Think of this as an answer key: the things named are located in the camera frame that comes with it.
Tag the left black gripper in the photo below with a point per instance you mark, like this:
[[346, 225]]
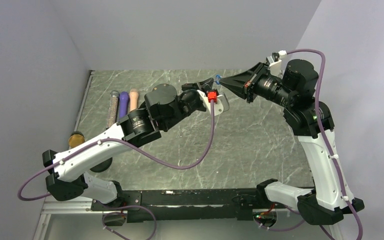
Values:
[[203, 87]]

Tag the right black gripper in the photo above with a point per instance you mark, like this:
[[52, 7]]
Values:
[[244, 84]]

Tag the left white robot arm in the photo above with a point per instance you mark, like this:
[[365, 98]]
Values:
[[162, 109]]

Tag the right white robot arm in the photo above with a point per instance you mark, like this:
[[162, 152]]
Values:
[[312, 123]]

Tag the pink microphone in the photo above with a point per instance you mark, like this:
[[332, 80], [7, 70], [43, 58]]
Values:
[[133, 99]]

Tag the purple microphone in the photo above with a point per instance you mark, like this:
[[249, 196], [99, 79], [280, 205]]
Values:
[[123, 103]]

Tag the glitter grey microphone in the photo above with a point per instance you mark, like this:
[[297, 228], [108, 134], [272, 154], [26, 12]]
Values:
[[113, 107]]

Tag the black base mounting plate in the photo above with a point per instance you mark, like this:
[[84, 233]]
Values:
[[241, 204]]

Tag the round gold black disc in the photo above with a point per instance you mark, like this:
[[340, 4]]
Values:
[[76, 138]]

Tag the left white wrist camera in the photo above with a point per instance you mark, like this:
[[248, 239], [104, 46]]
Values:
[[216, 103]]

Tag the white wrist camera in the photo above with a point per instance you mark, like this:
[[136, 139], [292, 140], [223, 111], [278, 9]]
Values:
[[274, 62], [216, 103]]

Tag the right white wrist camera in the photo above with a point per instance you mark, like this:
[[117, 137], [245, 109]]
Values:
[[274, 62]]

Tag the aluminium frame rail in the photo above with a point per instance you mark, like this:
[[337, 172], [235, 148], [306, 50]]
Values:
[[63, 219]]

